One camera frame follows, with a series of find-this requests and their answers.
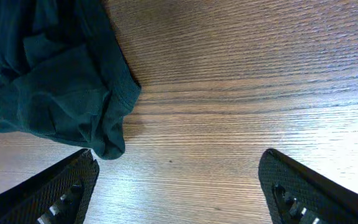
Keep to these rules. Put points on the black Nike t-shirt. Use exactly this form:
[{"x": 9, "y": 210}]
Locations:
[{"x": 63, "y": 76}]

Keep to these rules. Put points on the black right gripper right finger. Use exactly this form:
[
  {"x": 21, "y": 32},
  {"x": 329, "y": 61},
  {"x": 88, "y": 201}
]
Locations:
[{"x": 295, "y": 193}]

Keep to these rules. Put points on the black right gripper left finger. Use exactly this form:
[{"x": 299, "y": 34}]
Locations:
[{"x": 58, "y": 194}]

